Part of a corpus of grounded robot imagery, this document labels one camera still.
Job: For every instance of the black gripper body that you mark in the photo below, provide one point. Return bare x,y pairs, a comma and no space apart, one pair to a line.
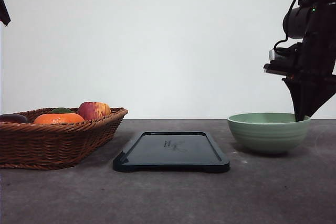
316,58

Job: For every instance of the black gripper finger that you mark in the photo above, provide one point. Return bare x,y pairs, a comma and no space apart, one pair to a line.
4,14
325,94
302,91

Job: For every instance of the light green ceramic bowl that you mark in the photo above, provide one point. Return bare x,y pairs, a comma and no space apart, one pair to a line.
268,131

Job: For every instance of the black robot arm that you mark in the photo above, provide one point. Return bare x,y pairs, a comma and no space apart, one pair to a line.
296,28

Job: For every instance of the brown wicker basket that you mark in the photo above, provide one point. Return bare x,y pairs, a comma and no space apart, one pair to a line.
28,145

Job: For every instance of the dark purple fruit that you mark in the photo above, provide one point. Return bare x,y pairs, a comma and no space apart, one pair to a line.
15,118

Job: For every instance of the dark green fruit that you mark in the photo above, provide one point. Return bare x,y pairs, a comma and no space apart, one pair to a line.
60,110

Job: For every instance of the orange tangerine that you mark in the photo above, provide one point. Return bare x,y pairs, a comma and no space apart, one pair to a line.
58,118

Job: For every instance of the red yellow apple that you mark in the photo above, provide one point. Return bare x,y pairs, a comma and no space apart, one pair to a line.
94,110

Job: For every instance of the dark navy rectangular tray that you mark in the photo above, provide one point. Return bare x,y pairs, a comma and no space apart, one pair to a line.
172,151

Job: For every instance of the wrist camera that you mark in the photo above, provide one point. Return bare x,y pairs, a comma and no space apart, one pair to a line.
292,52

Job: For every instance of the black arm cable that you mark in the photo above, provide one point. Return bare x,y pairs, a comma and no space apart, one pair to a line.
285,28

